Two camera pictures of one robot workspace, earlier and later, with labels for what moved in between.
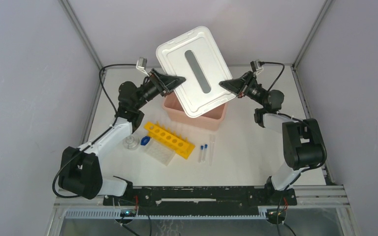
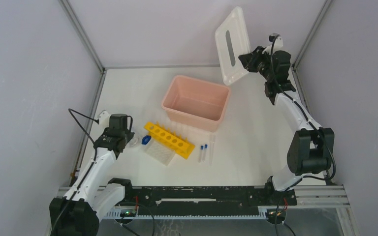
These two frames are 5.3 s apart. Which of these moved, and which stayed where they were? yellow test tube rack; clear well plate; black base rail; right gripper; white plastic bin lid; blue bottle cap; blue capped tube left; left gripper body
Moved: right gripper; white plastic bin lid; left gripper body
Stayed: black base rail; blue capped tube left; blue bottle cap; yellow test tube rack; clear well plate
